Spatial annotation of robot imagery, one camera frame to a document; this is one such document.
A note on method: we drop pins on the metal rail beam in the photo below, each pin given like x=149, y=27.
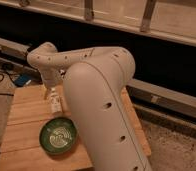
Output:
x=157, y=96

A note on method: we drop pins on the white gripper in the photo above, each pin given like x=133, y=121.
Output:
x=50, y=78

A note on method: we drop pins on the wooden board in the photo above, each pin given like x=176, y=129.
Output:
x=20, y=148

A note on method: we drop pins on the green ceramic bowl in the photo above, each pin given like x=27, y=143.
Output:
x=58, y=136

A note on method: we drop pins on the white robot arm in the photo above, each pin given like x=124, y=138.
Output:
x=92, y=80

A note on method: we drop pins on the blue box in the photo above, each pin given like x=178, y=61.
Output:
x=21, y=80

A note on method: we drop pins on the small white bottle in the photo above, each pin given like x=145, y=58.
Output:
x=55, y=101

